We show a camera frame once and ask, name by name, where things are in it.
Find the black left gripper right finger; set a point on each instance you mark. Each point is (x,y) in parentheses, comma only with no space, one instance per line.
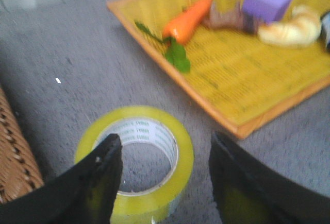
(247,191)

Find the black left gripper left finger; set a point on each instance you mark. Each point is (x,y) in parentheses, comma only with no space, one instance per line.
(83,194)

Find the yellow packing tape roll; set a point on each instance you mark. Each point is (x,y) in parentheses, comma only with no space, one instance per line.
(157,155)

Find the brown wicker basket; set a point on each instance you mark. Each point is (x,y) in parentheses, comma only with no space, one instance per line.
(20,172)

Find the yellow woven plastic basket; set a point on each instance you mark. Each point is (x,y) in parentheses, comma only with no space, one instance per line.
(239,81)

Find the toy croissant bread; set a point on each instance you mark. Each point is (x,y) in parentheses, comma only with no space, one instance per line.
(301,30)

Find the brown crumpled toy piece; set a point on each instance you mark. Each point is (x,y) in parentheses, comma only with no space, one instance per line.
(235,19)

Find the orange toy carrot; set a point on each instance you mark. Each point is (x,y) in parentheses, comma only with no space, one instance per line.
(178,32)

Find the purple foam cube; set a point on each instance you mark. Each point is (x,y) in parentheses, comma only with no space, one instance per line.
(267,10)

